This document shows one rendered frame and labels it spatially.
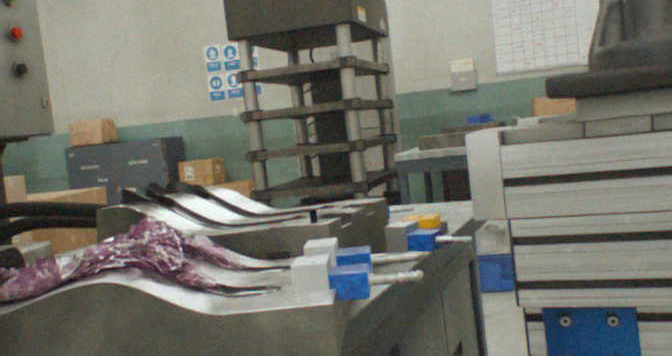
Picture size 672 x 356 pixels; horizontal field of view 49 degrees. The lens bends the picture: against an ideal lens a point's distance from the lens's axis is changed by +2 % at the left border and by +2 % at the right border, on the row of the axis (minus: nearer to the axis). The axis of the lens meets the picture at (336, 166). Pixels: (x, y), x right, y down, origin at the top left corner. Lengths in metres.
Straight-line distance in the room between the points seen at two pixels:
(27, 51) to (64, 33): 7.43
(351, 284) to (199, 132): 7.64
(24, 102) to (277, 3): 3.52
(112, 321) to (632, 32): 0.55
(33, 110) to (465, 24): 6.07
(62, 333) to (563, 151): 0.51
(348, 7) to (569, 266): 4.35
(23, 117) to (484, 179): 1.25
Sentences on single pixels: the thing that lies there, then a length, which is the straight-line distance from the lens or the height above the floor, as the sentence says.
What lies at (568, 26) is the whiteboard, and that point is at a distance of 7.45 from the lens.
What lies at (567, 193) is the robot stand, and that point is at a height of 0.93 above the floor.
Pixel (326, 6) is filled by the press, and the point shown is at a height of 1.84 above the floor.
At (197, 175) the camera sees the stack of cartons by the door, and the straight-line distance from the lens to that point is 7.93.
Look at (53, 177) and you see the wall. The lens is 9.40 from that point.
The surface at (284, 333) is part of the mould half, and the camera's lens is 0.69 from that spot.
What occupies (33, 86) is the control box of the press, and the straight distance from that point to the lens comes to 1.82.
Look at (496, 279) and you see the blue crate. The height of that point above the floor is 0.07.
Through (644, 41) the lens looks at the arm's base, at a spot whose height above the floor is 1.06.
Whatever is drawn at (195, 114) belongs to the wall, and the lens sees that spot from 8.36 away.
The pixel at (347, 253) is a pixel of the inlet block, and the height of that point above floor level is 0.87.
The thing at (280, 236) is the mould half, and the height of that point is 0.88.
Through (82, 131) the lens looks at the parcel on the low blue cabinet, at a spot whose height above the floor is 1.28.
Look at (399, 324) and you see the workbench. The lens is 1.18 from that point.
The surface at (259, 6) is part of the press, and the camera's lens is 5.21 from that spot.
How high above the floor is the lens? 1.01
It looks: 3 degrees down
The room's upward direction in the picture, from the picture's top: 6 degrees counter-clockwise
